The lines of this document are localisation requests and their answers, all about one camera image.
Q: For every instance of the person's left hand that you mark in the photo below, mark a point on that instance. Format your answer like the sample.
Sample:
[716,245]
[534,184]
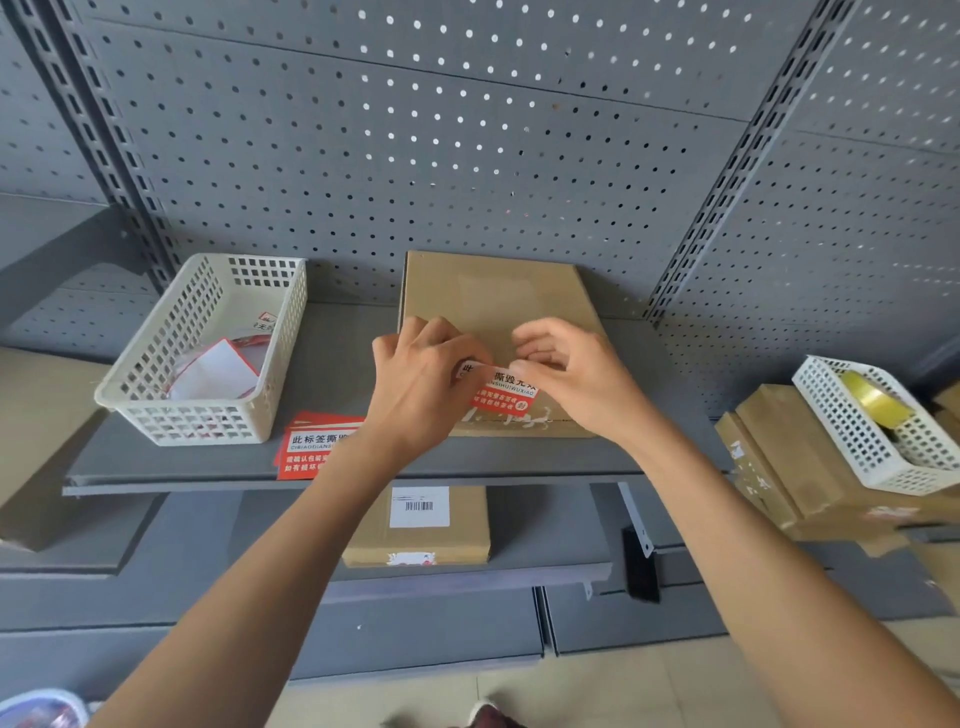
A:
[416,390]

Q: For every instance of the person's left forearm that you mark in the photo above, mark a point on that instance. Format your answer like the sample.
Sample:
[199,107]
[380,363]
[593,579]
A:
[270,585]

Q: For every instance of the stack of red label stickers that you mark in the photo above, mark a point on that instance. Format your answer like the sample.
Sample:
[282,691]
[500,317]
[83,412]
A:
[315,450]

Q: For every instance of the flat brown cardboard box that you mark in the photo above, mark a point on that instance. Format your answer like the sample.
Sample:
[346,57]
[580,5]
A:
[480,292]

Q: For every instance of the red and white label sticker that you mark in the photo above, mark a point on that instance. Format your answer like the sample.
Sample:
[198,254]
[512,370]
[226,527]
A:
[504,394]

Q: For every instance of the plain brown cardboard box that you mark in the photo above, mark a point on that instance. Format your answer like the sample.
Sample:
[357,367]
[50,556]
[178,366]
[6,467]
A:
[41,435]

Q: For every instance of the person's right forearm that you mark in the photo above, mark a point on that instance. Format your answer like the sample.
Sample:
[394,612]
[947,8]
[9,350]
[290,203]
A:
[780,592]

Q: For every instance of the person's shoe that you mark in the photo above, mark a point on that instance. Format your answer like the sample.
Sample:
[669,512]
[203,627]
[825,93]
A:
[495,716]

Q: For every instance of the clear plastic bag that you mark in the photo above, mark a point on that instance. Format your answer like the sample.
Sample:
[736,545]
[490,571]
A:
[37,711]

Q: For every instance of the cardboard box with barcode label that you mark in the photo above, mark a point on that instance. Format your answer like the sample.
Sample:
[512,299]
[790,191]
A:
[457,536]

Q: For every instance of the peeled sticker backing papers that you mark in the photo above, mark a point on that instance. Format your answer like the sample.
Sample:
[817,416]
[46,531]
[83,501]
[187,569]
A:
[217,367]

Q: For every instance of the grey metal lower shelf board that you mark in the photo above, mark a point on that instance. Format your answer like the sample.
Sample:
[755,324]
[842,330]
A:
[525,540]

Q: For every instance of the grey slotted shelf upright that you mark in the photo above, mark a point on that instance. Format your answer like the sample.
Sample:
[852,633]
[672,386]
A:
[742,165]
[97,135]

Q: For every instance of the small white mesh basket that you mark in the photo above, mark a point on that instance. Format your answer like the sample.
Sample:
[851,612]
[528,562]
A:
[862,442]

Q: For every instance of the person's left thumb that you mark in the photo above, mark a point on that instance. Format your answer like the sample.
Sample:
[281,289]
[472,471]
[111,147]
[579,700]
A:
[469,377]

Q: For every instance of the stacked brown cardboard boxes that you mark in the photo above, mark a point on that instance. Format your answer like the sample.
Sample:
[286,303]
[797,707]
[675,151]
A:
[795,472]

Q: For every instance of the person's right hand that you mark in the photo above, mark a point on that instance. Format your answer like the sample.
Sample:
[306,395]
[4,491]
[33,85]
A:
[592,382]

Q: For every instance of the white plastic mesh basket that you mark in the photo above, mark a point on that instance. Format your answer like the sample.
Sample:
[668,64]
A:
[187,420]

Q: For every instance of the grey metal shelf bracket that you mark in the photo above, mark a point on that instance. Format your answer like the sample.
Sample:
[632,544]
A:
[634,517]

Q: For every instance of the grey metal shelf board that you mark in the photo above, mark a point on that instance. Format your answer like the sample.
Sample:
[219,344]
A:
[337,360]
[525,540]

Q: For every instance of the black rectangular object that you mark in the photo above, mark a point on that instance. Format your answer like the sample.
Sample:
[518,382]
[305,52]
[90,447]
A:
[641,566]

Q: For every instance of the grey perforated back panel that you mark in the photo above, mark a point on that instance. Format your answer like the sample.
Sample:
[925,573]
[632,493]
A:
[420,150]
[847,240]
[37,135]

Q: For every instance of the person's right thumb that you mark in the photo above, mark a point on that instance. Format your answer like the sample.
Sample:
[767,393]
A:
[544,367]

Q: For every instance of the yellow tape roll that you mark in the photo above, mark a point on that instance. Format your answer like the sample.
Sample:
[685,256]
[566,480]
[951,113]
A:
[874,397]

